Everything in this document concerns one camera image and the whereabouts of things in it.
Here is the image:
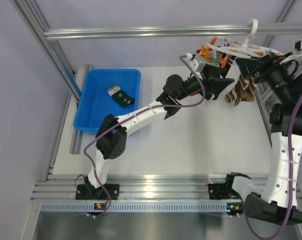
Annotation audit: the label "yellow orange clothes peg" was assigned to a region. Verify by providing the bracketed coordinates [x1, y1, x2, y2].
[204, 54, 220, 65]

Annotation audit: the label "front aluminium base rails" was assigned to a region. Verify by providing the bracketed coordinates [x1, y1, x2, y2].
[31, 173, 226, 202]

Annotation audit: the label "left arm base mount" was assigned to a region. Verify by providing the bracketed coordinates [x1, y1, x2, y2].
[75, 184, 120, 200]

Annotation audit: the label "aluminium frame post left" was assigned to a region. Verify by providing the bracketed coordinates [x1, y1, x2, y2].
[11, 0, 81, 103]

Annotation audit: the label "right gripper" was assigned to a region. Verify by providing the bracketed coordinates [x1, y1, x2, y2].
[235, 51, 294, 103]

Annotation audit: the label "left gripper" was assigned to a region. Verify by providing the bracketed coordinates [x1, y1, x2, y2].
[175, 63, 233, 101]

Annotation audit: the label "blue plastic bin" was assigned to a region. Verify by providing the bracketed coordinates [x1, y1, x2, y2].
[73, 68, 141, 135]

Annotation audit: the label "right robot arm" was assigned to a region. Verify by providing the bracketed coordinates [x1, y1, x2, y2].
[224, 54, 302, 226]

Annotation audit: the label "slotted cable duct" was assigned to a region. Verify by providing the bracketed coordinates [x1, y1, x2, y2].
[40, 201, 242, 213]

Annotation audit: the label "short aluminium profile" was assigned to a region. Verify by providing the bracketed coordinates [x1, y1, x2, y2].
[68, 64, 94, 155]

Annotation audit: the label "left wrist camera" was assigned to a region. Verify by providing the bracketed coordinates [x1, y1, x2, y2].
[185, 53, 207, 73]

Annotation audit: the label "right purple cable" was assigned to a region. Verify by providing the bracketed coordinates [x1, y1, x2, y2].
[240, 82, 302, 240]

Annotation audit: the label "black striped sock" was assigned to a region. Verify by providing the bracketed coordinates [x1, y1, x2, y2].
[222, 55, 237, 78]

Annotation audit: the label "red snowflake sock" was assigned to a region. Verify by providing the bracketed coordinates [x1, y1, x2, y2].
[190, 91, 199, 96]

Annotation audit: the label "orange peg for green sock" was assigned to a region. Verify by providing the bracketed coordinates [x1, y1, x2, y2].
[219, 53, 230, 68]

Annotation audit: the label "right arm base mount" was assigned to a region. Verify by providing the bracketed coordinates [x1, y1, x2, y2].
[207, 183, 241, 200]

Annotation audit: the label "horizontal aluminium rail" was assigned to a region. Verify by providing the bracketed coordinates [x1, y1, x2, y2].
[44, 22, 302, 41]

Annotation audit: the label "brown patterned sock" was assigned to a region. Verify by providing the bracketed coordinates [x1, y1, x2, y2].
[224, 75, 257, 107]

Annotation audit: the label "white round clip hanger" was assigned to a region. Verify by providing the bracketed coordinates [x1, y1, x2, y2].
[204, 19, 283, 59]

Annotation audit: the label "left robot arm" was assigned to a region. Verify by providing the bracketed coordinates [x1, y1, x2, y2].
[84, 64, 235, 199]

